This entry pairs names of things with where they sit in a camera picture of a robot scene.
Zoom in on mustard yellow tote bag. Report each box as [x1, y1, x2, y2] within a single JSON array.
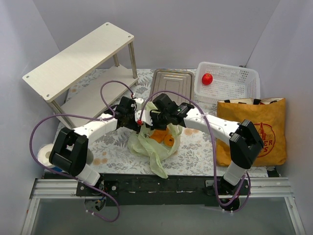
[[217, 97, 287, 166]]

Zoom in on long orange toy bread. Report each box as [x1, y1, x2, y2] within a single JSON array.
[[150, 130, 168, 143]]

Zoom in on stainless steel tray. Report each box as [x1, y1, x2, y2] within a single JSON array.
[[150, 69, 194, 100]]

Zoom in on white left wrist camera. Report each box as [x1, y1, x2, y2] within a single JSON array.
[[134, 98, 145, 111]]

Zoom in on light green plastic grocery bag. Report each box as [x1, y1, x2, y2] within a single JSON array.
[[128, 101, 183, 179]]

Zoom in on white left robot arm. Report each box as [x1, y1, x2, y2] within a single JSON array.
[[49, 97, 144, 196]]

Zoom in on aluminium frame rail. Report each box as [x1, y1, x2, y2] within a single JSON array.
[[21, 177, 305, 235]]

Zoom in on white wooden two-tier shelf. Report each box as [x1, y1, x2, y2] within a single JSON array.
[[23, 22, 138, 128]]

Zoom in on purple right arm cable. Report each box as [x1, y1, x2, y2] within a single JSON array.
[[141, 91, 251, 212]]

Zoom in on red toy apple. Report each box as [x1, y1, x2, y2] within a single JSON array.
[[201, 73, 213, 86]]

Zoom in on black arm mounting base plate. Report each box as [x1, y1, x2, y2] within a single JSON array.
[[76, 174, 236, 207]]

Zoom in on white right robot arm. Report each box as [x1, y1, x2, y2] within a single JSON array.
[[146, 93, 264, 195]]

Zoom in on white plastic perforated basket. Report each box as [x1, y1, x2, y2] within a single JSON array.
[[194, 62, 260, 104]]

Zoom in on orange toy donut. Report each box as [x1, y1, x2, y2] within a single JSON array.
[[163, 134, 175, 147]]

